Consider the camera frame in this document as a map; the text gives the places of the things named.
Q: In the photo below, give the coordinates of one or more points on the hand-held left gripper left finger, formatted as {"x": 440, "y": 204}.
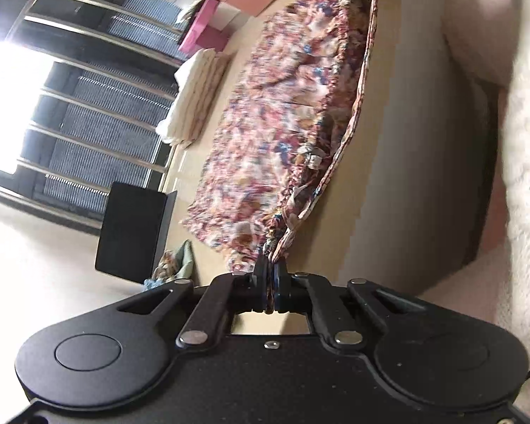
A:
{"x": 261, "y": 287}

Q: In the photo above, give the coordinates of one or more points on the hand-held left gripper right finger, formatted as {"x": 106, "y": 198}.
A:
{"x": 279, "y": 289}

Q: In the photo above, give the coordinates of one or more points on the floral print dress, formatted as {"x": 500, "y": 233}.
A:
{"x": 282, "y": 110}

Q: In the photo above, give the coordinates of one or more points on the crumpled clothes pile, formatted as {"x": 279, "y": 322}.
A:
{"x": 181, "y": 263}

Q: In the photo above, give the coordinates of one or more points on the black box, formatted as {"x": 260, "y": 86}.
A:
{"x": 130, "y": 225}

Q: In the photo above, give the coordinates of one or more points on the stack of folded cream cloths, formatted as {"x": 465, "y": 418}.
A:
{"x": 194, "y": 97}

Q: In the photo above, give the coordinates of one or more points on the window with blinds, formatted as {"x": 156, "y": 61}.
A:
{"x": 79, "y": 97}

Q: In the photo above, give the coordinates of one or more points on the magenta box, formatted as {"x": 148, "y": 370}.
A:
{"x": 201, "y": 31}

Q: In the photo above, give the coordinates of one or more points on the pale pink cloth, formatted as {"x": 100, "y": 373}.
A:
{"x": 481, "y": 31}

